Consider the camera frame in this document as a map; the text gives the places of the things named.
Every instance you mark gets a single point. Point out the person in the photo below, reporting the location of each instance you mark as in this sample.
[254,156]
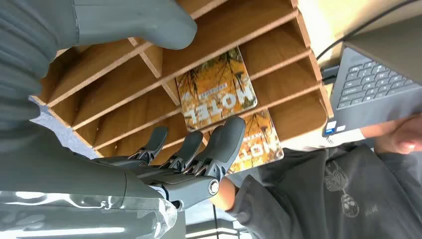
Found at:
[313,198]

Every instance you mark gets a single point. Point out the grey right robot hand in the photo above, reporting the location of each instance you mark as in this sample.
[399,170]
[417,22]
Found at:
[66,171]

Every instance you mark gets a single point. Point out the grey laptop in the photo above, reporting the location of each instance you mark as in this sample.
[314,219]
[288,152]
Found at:
[369,85]

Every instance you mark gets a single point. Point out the wooden card organizer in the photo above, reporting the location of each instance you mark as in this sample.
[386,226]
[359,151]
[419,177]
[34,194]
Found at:
[280,43]

